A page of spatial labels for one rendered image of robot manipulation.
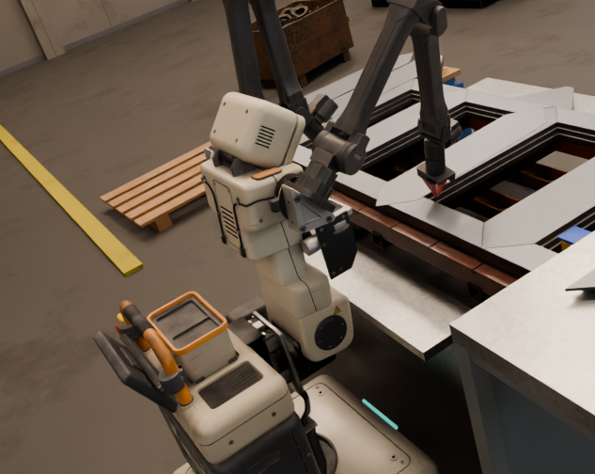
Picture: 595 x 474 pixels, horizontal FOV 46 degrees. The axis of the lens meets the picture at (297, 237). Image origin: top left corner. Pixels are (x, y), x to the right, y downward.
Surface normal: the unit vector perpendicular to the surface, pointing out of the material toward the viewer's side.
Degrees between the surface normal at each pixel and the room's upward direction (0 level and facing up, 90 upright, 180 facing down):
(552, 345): 0
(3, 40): 90
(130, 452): 0
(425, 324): 0
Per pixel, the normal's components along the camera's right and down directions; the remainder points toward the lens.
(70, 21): 0.51, 0.29
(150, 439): -0.28, -0.84
